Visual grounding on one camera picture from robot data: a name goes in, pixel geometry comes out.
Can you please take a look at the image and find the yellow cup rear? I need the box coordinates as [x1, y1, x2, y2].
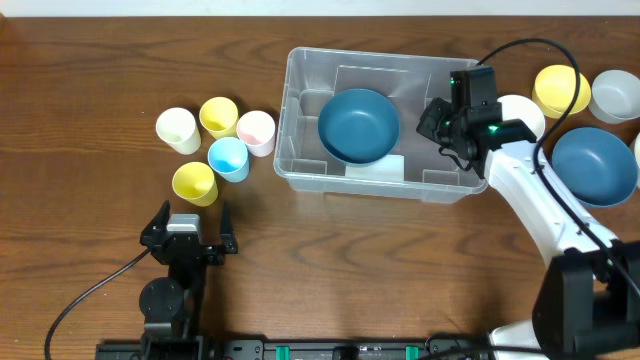
[199, 97, 239, 139]

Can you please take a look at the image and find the cream cup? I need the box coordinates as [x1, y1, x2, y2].
[155, 107, 201, 155]

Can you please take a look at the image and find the light blue cup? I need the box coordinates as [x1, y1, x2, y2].
[207, 137, 249, 183]

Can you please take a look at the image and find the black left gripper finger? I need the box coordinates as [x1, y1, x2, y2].
[219, 202, 238, 253]
[140, 200, 170, 245]

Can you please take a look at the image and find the small yellow bowl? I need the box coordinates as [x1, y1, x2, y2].
[532, 65, 576, 119]

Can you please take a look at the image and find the clear plastic storage bin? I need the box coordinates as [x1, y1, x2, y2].
[274, 47, 487, 204]

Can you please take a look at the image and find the yellow cup front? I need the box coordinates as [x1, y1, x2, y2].
[171, 162, 218, 207]

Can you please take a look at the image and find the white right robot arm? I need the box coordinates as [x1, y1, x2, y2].
[417, 96, 639, 359]

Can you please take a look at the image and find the large blue bowl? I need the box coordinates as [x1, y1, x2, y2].
[551, 127, 639, 208]
[317, 88, 400, 166]

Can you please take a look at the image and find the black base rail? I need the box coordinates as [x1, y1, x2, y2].
[95, 339, 492, 360]

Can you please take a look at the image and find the small grey bowl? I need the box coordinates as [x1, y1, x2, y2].
[588, 70, 640, 124]

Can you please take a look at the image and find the yellow cup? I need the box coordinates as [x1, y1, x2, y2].
[171, 162, 218, 207]
[199, 97, 239, 139]

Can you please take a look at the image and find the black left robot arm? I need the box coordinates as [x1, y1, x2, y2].
[139, 202, 238, 360]

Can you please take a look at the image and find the small white bowl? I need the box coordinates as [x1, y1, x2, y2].
[498, 94, 546, 140]

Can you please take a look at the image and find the large cream bowl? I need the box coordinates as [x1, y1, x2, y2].
[630, 134, 640, 187]

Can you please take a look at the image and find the pink cup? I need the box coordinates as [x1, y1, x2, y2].
[236, 110, 276, 157]

